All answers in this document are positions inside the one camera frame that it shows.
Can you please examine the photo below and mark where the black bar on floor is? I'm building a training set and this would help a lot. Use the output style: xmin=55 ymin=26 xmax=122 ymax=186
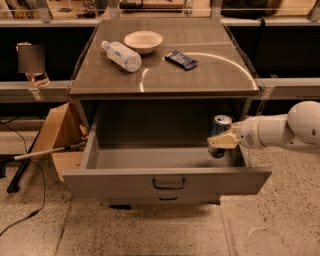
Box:
xmin=6 ymin=130 xmax=42 ymax=194

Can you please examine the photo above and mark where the white ceramic bowl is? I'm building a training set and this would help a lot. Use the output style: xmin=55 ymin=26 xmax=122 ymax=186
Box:
xmin=124 ymin=31 xmax=163 ymax=54

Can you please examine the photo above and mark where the black drawer handle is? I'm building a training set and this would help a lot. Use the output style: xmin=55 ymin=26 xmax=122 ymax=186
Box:
xmin=152 ymin=178 xmax=186 ymax=190
xmin=158 ymin=196 xmax=178 ymax=201

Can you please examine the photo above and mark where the black top drawer handle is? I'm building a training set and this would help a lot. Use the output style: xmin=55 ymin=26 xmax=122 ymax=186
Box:
xmin=152 ymin=178 xmax=186 ymax=190

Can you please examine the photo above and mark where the wooden box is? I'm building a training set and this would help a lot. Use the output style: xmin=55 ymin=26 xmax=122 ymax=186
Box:
xmin=32 ymin=103 xmax=88 ymax=181

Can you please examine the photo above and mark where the black lower drawer handle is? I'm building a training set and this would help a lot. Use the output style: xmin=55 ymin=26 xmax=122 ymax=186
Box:
xmin=158 ymin=196 xmax=178 ymax=201

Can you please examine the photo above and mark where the blue silver redbull can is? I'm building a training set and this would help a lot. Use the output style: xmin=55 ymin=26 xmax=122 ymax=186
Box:
xmin=208 ymin=115 xmax=232 ymax=158

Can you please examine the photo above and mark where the grey metal drawer cabinet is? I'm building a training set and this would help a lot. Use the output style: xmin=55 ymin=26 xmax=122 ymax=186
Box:
xmin=68 ymin=17 xmax=262 ymax=211

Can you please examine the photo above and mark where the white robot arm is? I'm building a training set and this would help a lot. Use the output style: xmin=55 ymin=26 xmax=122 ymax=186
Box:
xmin=207 ymin=101 xmax=320 ymax=154

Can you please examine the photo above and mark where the black floor cable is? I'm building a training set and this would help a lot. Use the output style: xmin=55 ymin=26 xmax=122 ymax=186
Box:
xmin=0 ymin=116 xmax=47 ymax=237

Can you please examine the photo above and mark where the open grey top drawer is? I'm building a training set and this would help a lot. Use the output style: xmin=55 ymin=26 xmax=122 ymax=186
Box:
xmin=61 ymin=101 xmax=273 ymax=202

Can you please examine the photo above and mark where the dark blue snack packet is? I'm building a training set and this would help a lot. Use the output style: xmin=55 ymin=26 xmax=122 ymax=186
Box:
xmin=165 ymin=50 xmax=198 ymax=71

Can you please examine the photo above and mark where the black bag on shelf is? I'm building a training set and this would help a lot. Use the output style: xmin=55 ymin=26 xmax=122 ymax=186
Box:
xmin=221 ymin=0 xmax=283 ymax=19

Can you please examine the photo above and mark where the white stick with black handle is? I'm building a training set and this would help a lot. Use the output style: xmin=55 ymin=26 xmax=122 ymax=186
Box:
xmin=0 ymin=142 xmax=86 ymax=164

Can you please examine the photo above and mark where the clear plastic water bottle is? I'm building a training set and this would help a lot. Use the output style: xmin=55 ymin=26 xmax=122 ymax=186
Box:
xmin=101 ymin=41 xmax=142 ymax=72

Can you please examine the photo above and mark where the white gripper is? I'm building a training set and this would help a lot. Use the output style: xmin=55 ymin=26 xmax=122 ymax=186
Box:
xmin=207 ymin=116 xmax=263 ymax=149

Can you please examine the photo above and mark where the person in background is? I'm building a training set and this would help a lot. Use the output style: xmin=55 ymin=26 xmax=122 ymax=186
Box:
xmin=16 ymin=42 xmax=50 ymax=88

